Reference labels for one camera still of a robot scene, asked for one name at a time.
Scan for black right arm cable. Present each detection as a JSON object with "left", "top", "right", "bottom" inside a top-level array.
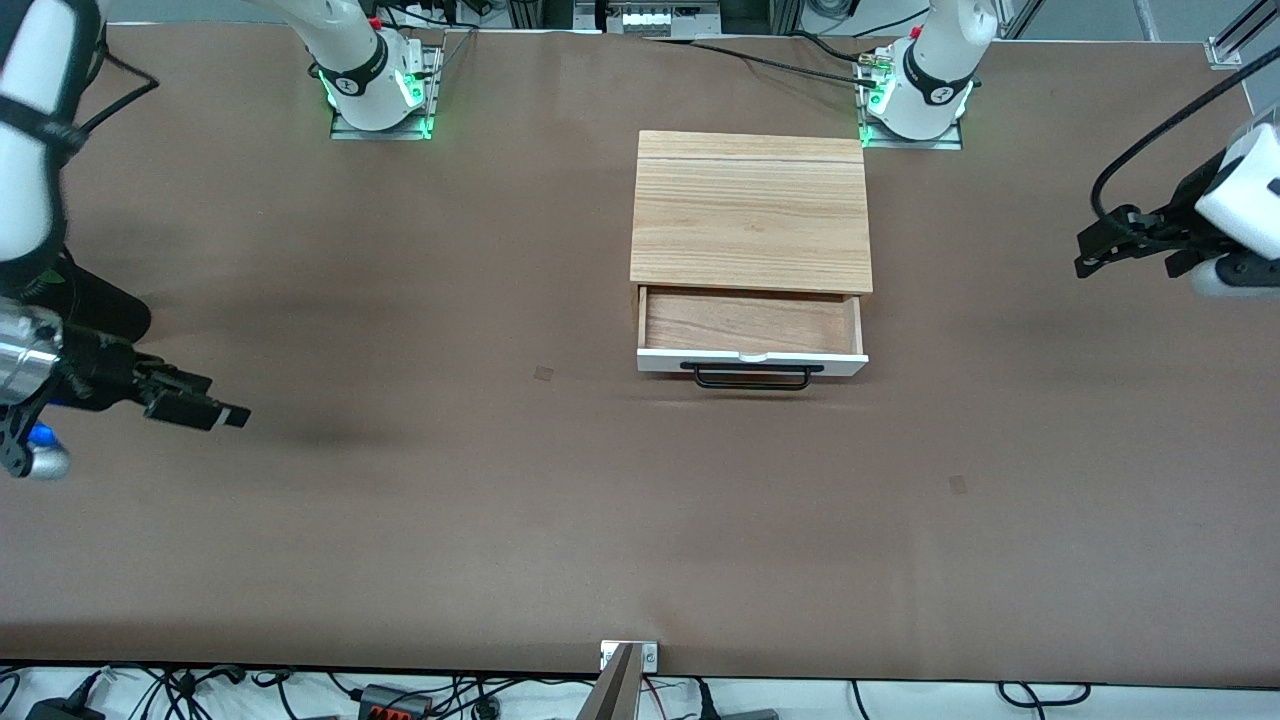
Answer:
[{"left": 74, "top": 44, "right": 162, "bottom": 137}]

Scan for black red connector box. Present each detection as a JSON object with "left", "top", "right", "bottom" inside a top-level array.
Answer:
[{"left": 357, "top": 684, "right": 434, "bottom": 720}]

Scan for wooden drawer cabinet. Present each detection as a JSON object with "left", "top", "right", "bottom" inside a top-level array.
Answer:
[{"left": 629, "top": 129, "right": 875, "bottom": 297}]

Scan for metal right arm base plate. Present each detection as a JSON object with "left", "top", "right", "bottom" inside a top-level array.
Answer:
[{"left": 329, "top": 45, "right": 444, "bottom": 142}]

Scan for black power adapter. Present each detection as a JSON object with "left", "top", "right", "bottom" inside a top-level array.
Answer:
[{"left": 24, "top": 697, "right": 107, "bottom": 720}]

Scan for thin black table cable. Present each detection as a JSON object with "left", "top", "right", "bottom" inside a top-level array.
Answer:
[{"left": 790, "top": 30, "right": 873, "bottom": 65}]

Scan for black cylindrical vase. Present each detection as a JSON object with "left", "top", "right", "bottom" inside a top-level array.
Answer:
[{"left": 44, "top": 249, "right": 152, "bottom": 347}]

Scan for grey camera mount pole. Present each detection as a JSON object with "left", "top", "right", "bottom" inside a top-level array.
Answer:
[{"left": 577, "top": 645, "right": 642, "bottom": 720}]

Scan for white drawer with handle mount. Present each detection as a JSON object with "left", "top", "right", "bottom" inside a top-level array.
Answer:
[{"left": 636, "top": 284, "right": 870, "bottom": 380}]

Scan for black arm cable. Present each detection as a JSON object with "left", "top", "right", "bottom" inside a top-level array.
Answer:
[
  {"left": 1089, "top": 64, "right": 1280, "bottom": 227},
  {"left": 74, "top": 44, "right": 162, "bottom": 137}
]

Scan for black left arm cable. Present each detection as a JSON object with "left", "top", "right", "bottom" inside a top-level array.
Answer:
[{"left": 1089, "top": 64, "right": 1280, "bottom": 227}]

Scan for small metal clamp bracket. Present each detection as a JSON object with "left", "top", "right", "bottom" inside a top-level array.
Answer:
[{"left": 599, "top": 640, "right": 660, "bottom": 674}]

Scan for white power strip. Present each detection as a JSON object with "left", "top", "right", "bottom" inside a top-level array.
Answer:
[{"left": 618, "top": 8, "right": 703, "bottom": 34}]

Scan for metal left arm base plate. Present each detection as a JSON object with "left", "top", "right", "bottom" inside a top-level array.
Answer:
[{"left": 857, "top": 50, "right": 965, "bottom": 152}]

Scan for looped black floor cable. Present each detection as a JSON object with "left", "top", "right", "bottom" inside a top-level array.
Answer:
[{"left": 997, "top": 682, "right": 1092, "bottom": 708}]

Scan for thick black table cable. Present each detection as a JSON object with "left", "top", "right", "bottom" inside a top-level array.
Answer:
[{"left": 640, "top": 35, "right": 881, "bottom": 87}]

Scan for black metal drawer handle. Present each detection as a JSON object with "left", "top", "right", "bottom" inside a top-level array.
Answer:
[{"left": 679, "top": 361, "right": 824, "bottom": 392}]

